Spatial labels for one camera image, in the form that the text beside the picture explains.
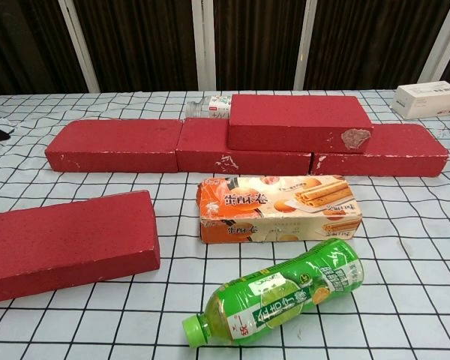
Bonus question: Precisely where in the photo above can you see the white metal frame post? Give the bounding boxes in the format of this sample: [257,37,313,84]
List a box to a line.
[294,0,320,91]
[427,0,450,84]
[56,0,101,93]
[190,0,217,92]

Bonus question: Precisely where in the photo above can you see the green tea plastic bottle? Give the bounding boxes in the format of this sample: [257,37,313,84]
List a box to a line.
[181,237,365,348]

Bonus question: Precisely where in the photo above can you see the red brick with chipped face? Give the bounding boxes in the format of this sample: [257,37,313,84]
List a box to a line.
[175,117,312,174]

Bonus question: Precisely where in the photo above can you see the orange egg roll snack box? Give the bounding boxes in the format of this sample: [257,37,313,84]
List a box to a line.
[196,174,363,245]

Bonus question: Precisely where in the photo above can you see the white black checkered tablecloth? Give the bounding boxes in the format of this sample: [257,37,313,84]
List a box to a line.
[0,88,450,360]

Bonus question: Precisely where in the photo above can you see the clear bottle with fruit label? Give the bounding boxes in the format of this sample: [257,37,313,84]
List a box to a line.
[185,94,233,119]

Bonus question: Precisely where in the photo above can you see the small white cardboard box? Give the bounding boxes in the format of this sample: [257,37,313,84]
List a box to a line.
[391,79,450,120]

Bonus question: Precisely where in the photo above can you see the red brick with peeled patch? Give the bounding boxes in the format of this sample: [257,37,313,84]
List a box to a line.
[226,93,374,155]

